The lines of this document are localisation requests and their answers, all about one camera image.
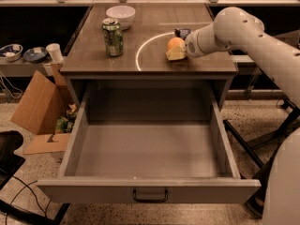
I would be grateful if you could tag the white bowl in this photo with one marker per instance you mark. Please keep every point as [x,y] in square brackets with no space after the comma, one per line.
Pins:
[124,14]

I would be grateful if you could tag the black chair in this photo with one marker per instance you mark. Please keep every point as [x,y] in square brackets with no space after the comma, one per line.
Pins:
[10,141]

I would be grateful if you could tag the grey side shelf left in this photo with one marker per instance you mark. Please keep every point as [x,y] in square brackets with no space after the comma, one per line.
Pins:
[22,68]

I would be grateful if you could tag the orange fruit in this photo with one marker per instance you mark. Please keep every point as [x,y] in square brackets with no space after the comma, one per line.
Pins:
[175,43]

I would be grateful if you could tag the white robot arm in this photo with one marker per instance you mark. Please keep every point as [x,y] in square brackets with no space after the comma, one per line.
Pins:
[235,29]

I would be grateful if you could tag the black metal stand leg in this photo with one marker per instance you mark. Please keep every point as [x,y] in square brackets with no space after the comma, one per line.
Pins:
[229,127]

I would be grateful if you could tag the brown cardboard box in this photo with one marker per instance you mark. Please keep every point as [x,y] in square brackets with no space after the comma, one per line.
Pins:
[41,106]

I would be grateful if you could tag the dark blue bowl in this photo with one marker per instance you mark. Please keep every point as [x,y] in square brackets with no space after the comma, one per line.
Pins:
[35,55]

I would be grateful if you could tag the grey open drawer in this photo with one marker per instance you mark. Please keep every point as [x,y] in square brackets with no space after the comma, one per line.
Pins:
[149,136]

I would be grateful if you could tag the green soda can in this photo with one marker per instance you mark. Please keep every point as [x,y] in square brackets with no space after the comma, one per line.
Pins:
[113,37]

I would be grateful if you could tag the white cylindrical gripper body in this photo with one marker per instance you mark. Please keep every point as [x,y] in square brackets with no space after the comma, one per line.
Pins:
[193,45]

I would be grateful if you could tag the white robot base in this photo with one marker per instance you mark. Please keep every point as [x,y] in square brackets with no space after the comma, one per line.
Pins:
[282,201]

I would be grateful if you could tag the small black packet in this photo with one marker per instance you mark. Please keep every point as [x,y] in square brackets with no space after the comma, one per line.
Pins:
[182,32]

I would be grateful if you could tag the green snack bags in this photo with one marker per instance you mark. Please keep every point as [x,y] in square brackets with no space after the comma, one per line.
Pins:
[66,122]

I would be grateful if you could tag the grey side shelf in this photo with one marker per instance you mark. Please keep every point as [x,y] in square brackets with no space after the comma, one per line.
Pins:
[22,68]
[243,61]

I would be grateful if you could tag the blue patterned bowl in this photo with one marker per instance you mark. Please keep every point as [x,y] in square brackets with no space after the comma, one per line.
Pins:
[11,52]

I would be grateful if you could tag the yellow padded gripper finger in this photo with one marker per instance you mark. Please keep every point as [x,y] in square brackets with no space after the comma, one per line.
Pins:
[177,52]

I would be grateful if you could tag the white paper cup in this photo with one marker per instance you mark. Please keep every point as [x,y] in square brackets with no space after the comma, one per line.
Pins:
[55,53]

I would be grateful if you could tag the grey cabinet with countertop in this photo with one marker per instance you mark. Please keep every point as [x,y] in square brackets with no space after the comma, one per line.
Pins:
[145,44]

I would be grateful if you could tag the black drawer handle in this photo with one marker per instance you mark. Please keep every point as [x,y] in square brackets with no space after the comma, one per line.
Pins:
[150,196]

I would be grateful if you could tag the grey side shelf right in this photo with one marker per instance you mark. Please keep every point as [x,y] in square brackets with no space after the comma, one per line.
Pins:
[243,61]

